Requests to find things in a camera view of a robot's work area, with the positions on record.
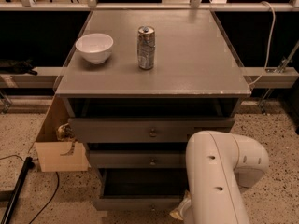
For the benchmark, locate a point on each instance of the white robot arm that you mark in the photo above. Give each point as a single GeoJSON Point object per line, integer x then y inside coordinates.
{"type": "Point", "coordinates": [220, 167]}

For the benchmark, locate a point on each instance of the black object on rail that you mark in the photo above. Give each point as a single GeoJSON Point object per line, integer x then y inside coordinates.
{"type": "Point", "coordinates": [16, 67]}

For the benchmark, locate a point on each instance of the grey metal rail frame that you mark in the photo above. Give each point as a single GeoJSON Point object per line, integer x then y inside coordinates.
{"type": "Point", "coordinates": [47, 76]}

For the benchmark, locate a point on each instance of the grey bottom drawer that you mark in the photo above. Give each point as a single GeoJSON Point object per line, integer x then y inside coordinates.
{"type": "Point", "coordinates": [147, 189]}

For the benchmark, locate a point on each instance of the black floor bar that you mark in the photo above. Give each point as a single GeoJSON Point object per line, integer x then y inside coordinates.
{"type": "Point", "coordinates": [12, 196]}

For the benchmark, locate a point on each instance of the silver drink can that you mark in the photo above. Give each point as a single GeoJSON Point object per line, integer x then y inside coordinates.
{"type": "Point", "coordinates": [146, 47]}

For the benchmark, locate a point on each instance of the grey top drawer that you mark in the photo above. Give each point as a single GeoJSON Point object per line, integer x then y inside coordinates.
{"type": "Point", "coordinates": [144, 130]}

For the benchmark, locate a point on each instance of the metal bracket right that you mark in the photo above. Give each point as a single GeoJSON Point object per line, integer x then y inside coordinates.
{"type": "Point", "coordinates": [282, 76]}

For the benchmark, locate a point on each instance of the grey drawer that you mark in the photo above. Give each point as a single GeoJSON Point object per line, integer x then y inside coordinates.
{"type": "Point", "coordinates": [144, 130]}
{"type": "Point", "coordinates": [147, 189]}
{"type": "Point", "coordinates": [136, 159]}

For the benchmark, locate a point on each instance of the grey middle drawer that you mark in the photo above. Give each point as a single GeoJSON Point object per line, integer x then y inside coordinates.
{"type": "Point", "coordinates": [136, 159]}

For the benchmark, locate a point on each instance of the crumpled item in box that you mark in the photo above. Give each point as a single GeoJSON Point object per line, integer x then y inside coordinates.
{"type": "Point", "coordinates": [65, 133]}

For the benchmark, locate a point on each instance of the cardboard box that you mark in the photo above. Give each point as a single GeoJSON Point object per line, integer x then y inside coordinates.
{"type": "Point", "coordinates": [55, 155]}

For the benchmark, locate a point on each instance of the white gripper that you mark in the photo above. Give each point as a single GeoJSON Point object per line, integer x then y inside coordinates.
{"type": "Point", "coordinates": [178, 211]}

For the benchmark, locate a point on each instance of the grey drawer cabinet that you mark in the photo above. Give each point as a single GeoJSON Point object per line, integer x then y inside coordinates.
{"type": "Point", "coordinates": [195, 74]}

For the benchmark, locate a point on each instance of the white bowl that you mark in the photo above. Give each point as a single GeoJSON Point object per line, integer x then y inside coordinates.
{"type": "Point", "coordinates": [95, 48]}

